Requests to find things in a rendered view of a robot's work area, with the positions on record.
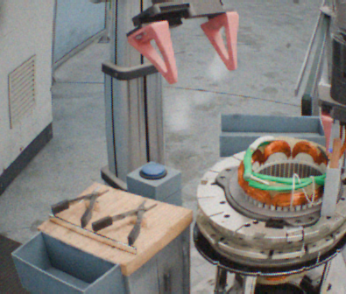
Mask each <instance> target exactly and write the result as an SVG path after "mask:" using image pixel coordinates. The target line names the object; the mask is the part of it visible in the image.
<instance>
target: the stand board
mask: <svg viewBox="0 0 346 294"><path fill-rule="evenodd" d="M97 186H100V187H99V189H98V192H99V193H100V192H102V191H107V190H108V189H109V192H106V193H105V194H104V195H102V196H101V197H98V199H96V200H97V201H99V206H100V209H101V211H100V212H99V213H98V212H97V211H94V212H93V213H92V214H93V218H92V219H90V222H89V223H88V225H87V226H86V227H84V228H86V229H87V230H91V231H93V230H92V224H91V223H92V222H93V221H97V220H99V219H101V218H103V217H105V216H106V215H109V216H111V217H112V216H114V215H116V214H122V213H125V212H126V211H131V210H133V209H136V208H138V206H139V205H140V204H142V203H143V202H144V201H145V200H147V202H146V204H145V207H150V206H152V205H154V204H156V203H158V205H157V206H156V207H154V208H153V209H152V210H151V209H150V210H149V211H147V212H145V213H144V217H146V219H147V227H141V230H140V234H139V236H138V238H137V240H136V241H135V242H134V244H132V245H131V246H134V247H137V254H136V255H133V254H131V253H128V252H126V251H123V250H121V249H118V248H113V247H111V246H108V245H106V244H103V243H101V242H99V241H97V240H93V239H91V238H88V237H87V236H84V235H82V234H77V233H76V232H75V231H73V230H70V229H68V228H65V227H62V226H60V225H58V224H57V223H55V222H52V221H50V220H49V219H48V220H46V222H44V223H43V224H41V226H40V227H38V231H40V230H42V231H44V232H46V233H48V234H50V235H53V236H55V237H57V238H59V239H60V240H62V241H64V242H67V243H70V244H72V245H75V246H76V247H78V248H80V249H83V250H85V251H88V252H89V253H92V254H95V255H97V256H100V257H103V258H106V259H108V260H111V261H113V262H115V263H120V266H121V271H122V273H123V274H124V275H126V276H129V275H130V274H132V273H133V272H134V271H135V270H137V269H138V268H139V267H140V266H142V265H143V264H144V263H145V262H146V261H148V260H149V259H151V258H152V256H154V255H155V254H156V253H158V252H159V251H160V250H161V249H162V248H163V247H164V246H165V245H167V243H168V242H170V241H171V240H173V239H174V238H175V237H177V236H178V235H179V234H180V233H181V232H182V231H183V230H185V229H186V228H187V227H188V226H189V225H190V224H191V223H192V222H193V221H194V216H193V210H190V209H186V208H183V207H180V206H174V205H170V204H167V203H164V202H160V201H156V200H154V199H147V198H143V197H140V196H137V195H133V194H130V193H128V192H125V191H121V190H118V189H115V188H111V187H107V186H105V185H100V184H99V183H96V182H95V183H94V184H93V185H92V186H91V187H90V188H89V189H88V188H87V189H86V191H84V192H83V193H82V194H79V196H78V197H76V198H79V197H81V196H84V195H87V194H89V193H92V192H93V191H94V190H95V189H96V188H97ZM86 209H87V208H86V207H85V201H83V202H82V203H79V204H75V205H71V206H70V208H68V209H67V210H66V211H65V210H64V211H63V212H61V213H58V214H55V215H56V216H58V217H61V219H63V220H65V221H69V222H72V223H74V224H76V225H79V226H81V217H82V216H83V213H85V210H86ZM112 223H113V226H112V225H111V226H109V227H106V228H104V229H103V230H99V231H98V232H96V233H98V234H100V235H103V236H106V237H108V238H111V239H114V240H117V241H119V242H124V243H127V244H129V243H128V242H127V236H128V234H129V233H130V232H131V229H132V228H133V226H134V225H135V224H132V223H130V217H129V218H127V219H124V220H119V221H114V222H112ZM93 232H94V231H93Z"/></svg>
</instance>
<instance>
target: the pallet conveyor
mask: <svg viewBox="0 0 346 294"><path fill-rule="evenodd" d="M324 14H325V13H324ZM321 15H322V12H321V11H320V13H319V16H318V19H317V21H316V25H315V28H314V32H313V36H312V38H311V40H310V43H309V47H308V49H307V53H306V56H305V57H306V58H305V59H304V61H303V62H304V63H303V64H302V65H303V66H302V68H301V71H300V74H299V77H298V80H297V83H296V84H295V88H294V96H297V95H298V92H299V91H300V84H301V82H302V79H303V76H304V73H305V70H306V67H307V63H308V60H309V56H310V53H311V52H312V51H311V50H312V47H313V44H314V39H315V37H316V36H315V35H316V33H317V29H318V27H319V26H318V25H319V23H320V20H321ZM331 20H333V27H334V28H333V29H332V28H331V27H330V26H331V22H332V21H331ZM334 21H335V18H334V17H330V16H329V15H327V14H325V15H324V17H323V20H322V26H321V31H320V33H319V34H320V35H319V38H318V41H317V46H316V48H315V51H314V57H313V60H312V63H311V64H312V65H311V67H310V71H309V74H308V77H307V82H306V86H305V88H304V92H303V95H302V97H301V98H302V99H301V107H302V109H301V116H312V117H320V107H319V104H318V100H319V96H318V93H317V90H318V85H322V86H324V87H327V88H330V87H331V85H330V83H331V70H332V69H331V67H332V65H331V64H332V61H331V60H332V47H331V45H332V44H331V36H330V33H331V32H332V33H334V35H338V34H339V32H341V33H343V34H345V35H346V33H345V32H344V31H342V29H340V28H339V30H337V25H336V24H334ZM326 52H327V53H326ZM326 54H327V64H328V84H324V83H322V82H320V81H321V76H322V74H321V73H322V70H323V65H324V61H325V56H326Z"/></svg>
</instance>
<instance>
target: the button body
mask: <svg viewBox="0 0 346 294"><path fill-rule="evenodd" d="M148 164H156V163H153V162H150V163H148ZM148 164H145V165H148ZM145 165H144V166H145ZM144 166H142V167H140V168H138V169H137V170H135V171H133V172H132V173H130V174H128V175H126V183H127V192H128V193H130V194H133V195H137V196H140V197H143V198H147V199H151V200H156V201H160V202H164V203H167V204H170V205H174V206H177V207H182V198H181V171H177V170H174V169H172V168H170V167H167V166H164V165H163V166H164V167H165V168H166V169H167V171H168V173H167V175H166V176H165V177H164V178H161V179H155V180H149V179H144V178H141V177H140V176H139V171H140V170H141V169H142V168H143V167H144Z"/></svg>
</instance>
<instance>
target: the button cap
mask: <svg viewBox="0 0 346 294"><path fill-rule="evenodd" d="M164 173H165V167H164V166H163V165H161V164H147V165H145V166H144V167H143V168H142V174H143V175H145V176H147V177H157V176H161V175H163V174H164Z"/></svg>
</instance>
